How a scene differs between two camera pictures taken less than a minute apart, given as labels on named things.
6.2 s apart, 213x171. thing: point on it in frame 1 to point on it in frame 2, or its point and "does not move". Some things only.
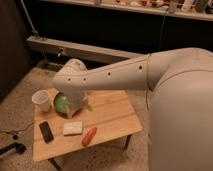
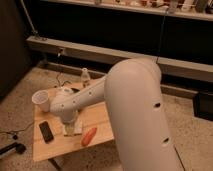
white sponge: [72, 128] does not move
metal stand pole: [34, 33] does not move
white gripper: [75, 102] to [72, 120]
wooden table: [108, 117] does not move
